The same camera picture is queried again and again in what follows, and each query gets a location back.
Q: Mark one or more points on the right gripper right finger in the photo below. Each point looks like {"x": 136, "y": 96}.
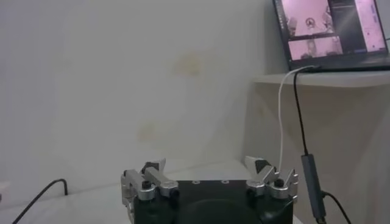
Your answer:
{"x": 265, "y": 176}

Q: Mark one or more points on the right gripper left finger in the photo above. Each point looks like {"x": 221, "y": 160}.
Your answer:
{"x": 158, "y": 179}

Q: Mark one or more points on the white desk with laptop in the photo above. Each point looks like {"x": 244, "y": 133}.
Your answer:
{"x": 344, "y": 121}

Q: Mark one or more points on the dark open laptop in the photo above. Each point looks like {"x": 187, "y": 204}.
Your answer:
{"x": 329, "y": 30}

